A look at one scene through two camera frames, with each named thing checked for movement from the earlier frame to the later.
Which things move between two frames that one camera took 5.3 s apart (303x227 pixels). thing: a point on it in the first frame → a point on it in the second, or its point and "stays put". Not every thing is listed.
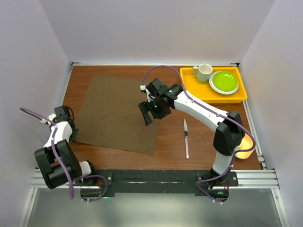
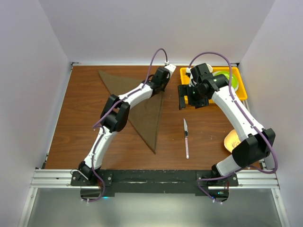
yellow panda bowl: (246, 144) → (231, 140)
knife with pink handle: (186, 139) stays put
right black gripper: (144, 108) → (184, 90)
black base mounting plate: (215, 183) stays put
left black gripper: (73, 135) → (166, 81)
